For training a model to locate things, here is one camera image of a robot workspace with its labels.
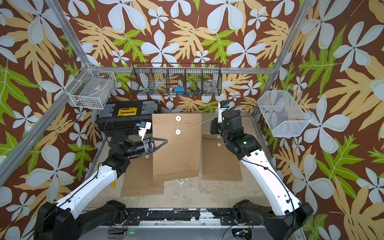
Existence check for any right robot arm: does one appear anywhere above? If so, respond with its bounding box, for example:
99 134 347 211
210 108 314 240

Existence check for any black toolbox yellow latch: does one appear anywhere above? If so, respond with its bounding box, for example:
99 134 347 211
96 100 161 137

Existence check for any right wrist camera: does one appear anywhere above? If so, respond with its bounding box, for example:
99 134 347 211
218 101 230 124

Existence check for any black wire basket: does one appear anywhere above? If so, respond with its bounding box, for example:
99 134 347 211
130 63 223 97

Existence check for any brown kraft file bag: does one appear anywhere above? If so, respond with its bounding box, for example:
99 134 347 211
121 155 164 198

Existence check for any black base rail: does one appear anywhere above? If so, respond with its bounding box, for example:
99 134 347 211
100 207 261 226

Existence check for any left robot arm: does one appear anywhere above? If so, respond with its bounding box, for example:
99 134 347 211
29 132 168 240

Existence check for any white wire basket left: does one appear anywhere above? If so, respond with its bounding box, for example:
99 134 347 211
65 64 117 110

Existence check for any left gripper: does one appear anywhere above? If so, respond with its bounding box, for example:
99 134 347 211
122 137 166 159

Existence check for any white mesh basket right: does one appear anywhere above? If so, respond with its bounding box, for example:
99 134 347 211
258 90 314 138

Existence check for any blue object in basket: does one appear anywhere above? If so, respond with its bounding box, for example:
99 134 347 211
174 87 185 96

